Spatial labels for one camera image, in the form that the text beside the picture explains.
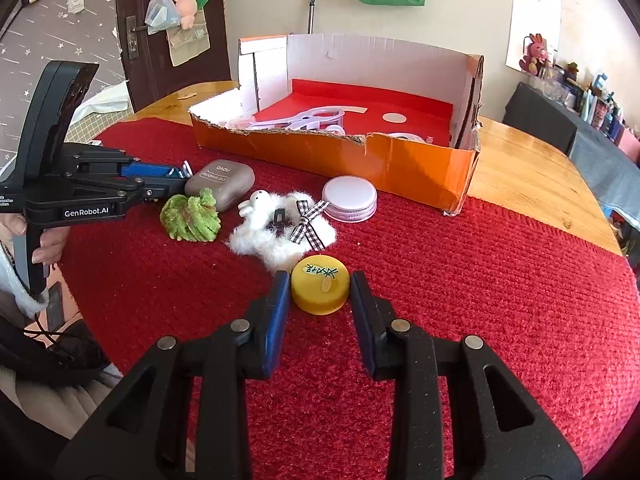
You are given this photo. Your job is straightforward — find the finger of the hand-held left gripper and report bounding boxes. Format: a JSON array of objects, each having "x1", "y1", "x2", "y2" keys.
[
  {"x1": 120, "y1": 159, "x2": 173, "y2": 180},
  {"x1": 117, "y1": 179, "x2": 186, "y2": 203}
]

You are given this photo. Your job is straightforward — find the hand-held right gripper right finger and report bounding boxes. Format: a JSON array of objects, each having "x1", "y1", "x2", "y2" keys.
[{"x1": 350, "y1": 271, "x2": 583, "y2": 480}]

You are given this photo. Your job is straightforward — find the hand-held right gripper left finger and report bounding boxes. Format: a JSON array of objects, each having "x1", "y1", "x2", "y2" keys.
[{"x1": 52, "y1": 270, "x2": 292, "y2": 480}]

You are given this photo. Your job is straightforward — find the yellow round container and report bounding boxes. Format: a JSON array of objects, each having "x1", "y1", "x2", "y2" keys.
[{"x1": 291, "y1": 256, "x2": 351, "y2": 316}]

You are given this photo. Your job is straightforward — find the white fluffy bunny hair clip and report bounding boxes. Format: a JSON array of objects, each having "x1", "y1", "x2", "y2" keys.
[{"x1": 227, "y1": 189, "x2": 338, "y2": 273}]

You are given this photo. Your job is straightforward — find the grey eyeshadow case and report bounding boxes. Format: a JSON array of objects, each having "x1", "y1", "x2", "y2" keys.
[{"x1": 184, "y1": 159, "x2": 256, "y2": 212}]

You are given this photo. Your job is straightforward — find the round jar with pink lid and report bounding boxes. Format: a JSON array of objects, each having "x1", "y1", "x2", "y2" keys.
[{"x1": 321, "y1": 175, "x2": 378, "y2": 223}]

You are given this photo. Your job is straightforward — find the orange cardboard box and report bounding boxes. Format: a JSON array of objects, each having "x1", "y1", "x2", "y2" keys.
[{"x1": 187, "y1": 33, "x2": 486, "y2": 213}]

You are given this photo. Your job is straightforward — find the lavender plastic clamp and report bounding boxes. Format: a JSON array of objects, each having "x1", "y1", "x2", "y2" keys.
[{"x1": 227, "y1": 106, "x2": 366, "y2": 143}]

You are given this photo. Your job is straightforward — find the person's left forearm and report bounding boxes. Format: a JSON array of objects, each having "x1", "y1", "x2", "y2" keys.
[{"x1": 0, "y1": 240, "x2": 48, "y2": 318}]

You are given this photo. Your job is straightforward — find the person's left hand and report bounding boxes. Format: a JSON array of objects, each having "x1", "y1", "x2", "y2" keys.
[{"x1": 0, "y1": 212, "x2": 72, "y2": 266}]

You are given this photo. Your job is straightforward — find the white plastic bag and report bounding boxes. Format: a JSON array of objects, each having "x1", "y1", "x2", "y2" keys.
[{"x1": 75, "y1": 82, "x2": 132, "y2": 121}]

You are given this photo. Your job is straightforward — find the dark brown door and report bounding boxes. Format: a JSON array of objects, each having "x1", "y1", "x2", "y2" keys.
[{"x1": 114, "y1": 0, "x2": 231, "y2": 113}]

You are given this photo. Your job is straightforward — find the red knitted mat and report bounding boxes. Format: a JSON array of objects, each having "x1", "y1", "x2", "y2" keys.
[{"x1": 57, "y1": 117, "x2": 640, "y2": 480}]

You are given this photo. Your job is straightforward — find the pink plush toys on door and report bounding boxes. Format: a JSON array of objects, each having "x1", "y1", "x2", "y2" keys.
[{"x1": 150, "y1": 0, "x2": 212, "y2": 67}]

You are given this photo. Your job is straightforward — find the clear plastic bag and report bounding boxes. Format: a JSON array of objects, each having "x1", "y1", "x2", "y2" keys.
[{"x1": 145, "y1": 0, "x2": 180, "y2": 35}]

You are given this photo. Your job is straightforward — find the peach plush doll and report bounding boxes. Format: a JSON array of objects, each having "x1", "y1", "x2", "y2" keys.
[{"x1": 174, "y1": 0, "x2": 197, "y2": 30}]

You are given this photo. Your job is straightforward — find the person's clothing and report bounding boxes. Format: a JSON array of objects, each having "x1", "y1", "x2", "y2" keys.
[{"x1": 0, "y1": 310, "x2": 196, "y2": 480}]

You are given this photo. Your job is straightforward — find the side table with blue cloth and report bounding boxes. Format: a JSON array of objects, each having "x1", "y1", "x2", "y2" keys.
[{"x1": 502, "y1": 82, "x2": 640, "y2": 231}]

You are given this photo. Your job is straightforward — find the pink rabbit plush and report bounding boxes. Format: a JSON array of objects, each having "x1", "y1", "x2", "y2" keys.
[{"x1": 519, "y1": 33, "x2": 550, "y2": 73}]

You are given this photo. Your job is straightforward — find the row of bottles and ornaments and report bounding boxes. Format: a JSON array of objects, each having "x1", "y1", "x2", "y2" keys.
[{"x1": 537, "y1": 62, "x2": 640, "y2": 161}]

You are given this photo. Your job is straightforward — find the metal door handle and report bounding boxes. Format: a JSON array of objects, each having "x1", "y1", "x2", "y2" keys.
[{"x1": 125, "y1": 16, "x2": 150, "y2": 60}]

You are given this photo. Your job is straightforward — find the wall mirror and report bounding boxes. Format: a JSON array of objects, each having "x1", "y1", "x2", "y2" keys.
[{"x1": 505, "y1": 0, "x2": 563, "y2": 78}]

